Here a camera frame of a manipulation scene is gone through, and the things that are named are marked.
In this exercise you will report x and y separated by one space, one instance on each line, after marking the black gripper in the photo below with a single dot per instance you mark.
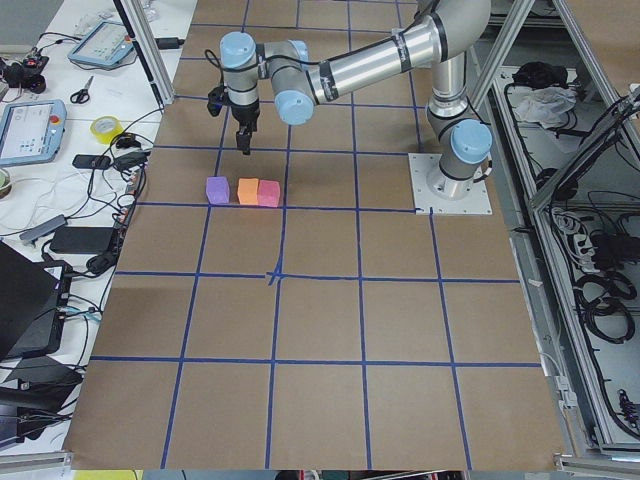
245 116

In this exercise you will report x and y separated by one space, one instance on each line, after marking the orange foam cube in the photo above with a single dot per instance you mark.
247 191

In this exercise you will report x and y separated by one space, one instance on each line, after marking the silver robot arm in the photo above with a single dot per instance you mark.
438 38

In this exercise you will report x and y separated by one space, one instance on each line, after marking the purple foam cube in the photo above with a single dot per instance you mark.
217 190

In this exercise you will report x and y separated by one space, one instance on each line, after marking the red foam cube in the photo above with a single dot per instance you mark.
268 193

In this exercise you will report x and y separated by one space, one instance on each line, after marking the yellow tape roll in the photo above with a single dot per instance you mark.
106 128

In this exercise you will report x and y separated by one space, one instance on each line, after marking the far teach pendant tablet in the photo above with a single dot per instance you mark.
106 46

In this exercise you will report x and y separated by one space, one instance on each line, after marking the teach pendant tablet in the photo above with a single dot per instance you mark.
106 46
31 132

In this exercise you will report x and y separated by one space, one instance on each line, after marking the black power adapter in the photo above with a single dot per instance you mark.
81 240

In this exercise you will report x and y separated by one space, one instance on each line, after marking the near teach pendant tablet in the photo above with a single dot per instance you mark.
31 132

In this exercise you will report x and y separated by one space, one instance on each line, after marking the black laptop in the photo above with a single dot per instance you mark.
32 295

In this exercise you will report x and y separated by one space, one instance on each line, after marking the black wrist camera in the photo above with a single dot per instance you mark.
217 99

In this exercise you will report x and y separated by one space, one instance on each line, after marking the black handled scissors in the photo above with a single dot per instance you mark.
82 95

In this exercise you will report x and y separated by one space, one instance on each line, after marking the aluminium frame post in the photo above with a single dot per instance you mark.
135 22

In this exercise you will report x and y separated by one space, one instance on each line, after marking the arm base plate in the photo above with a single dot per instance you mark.
434 193

